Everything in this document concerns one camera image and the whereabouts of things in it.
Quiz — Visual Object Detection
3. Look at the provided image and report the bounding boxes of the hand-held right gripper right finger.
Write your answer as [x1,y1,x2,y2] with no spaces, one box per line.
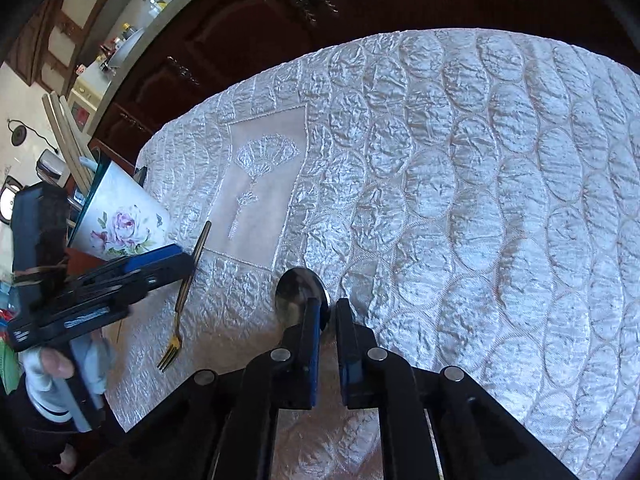
[335,298,578,480]

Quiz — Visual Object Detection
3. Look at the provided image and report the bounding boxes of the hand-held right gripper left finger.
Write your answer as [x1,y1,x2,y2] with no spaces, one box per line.
[102,299,322,480]

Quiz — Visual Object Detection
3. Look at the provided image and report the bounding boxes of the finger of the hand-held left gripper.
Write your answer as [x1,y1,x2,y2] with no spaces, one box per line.
[65,280,150,319]
[67,244,195,289]

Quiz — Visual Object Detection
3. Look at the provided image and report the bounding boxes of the gold fork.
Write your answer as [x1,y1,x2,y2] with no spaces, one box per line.
[156,220,213,373]

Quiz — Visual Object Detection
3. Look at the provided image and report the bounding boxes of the white floral mug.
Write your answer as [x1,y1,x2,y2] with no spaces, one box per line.
[67,152,171,261]

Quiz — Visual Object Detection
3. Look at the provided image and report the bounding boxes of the metal spoon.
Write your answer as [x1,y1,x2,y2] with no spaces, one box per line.
[275,267,332,346]

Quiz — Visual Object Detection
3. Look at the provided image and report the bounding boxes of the wooden chopstick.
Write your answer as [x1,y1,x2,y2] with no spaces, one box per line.
[41,92,86,196]
[50,91,91,196]
[60,96,97,196]

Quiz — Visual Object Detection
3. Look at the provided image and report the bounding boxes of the person's left hand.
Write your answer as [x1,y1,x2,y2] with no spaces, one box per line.
[37,349,76,380]

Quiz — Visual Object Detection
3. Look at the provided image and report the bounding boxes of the metallic pink pot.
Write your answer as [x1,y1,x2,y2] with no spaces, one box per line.
[0,175,23,223]

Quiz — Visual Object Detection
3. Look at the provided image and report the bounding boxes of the silver kitchen appliance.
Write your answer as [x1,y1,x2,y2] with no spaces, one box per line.
[36,149,68,181]

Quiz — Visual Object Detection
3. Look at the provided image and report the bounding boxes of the yellow microwave oven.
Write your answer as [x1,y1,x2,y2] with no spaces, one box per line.
[67,82,101,128]

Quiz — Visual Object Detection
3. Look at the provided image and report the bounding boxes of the white quilted tablecloth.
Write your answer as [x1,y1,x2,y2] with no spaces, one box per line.
[102,27,640,480]

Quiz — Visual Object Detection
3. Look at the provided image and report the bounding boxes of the white bowl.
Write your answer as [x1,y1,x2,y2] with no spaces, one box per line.
[107,30,146,68]

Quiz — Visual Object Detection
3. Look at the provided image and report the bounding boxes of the grey kitchen countertop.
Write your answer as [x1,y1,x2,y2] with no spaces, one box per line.
[75,0,251,146]

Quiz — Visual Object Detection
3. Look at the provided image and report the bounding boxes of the dark wooden base cabinets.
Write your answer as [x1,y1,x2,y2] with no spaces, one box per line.
[87,0,640,161]

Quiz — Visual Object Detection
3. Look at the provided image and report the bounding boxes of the black cable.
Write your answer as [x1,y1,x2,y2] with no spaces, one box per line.
[25,125,56,151]

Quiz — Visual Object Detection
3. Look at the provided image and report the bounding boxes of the wooden wall cabinets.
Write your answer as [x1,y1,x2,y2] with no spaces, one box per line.
[10,0,113,96]

